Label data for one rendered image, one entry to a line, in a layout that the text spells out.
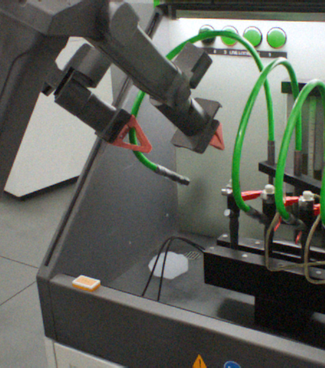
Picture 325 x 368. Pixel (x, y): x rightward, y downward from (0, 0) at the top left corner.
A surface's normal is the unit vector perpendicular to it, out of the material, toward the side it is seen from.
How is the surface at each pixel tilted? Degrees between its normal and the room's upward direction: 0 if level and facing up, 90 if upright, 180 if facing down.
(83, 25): 114
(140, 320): 90
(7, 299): 0
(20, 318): 0
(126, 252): 90
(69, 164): 90
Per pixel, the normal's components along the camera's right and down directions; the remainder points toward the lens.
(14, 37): -0.39, 0.19
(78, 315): -0.53, 0.35
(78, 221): 0.84, 0.15
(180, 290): -0.06, -0.92
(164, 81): 0.74, 0.52
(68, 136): 0.68, 0.24
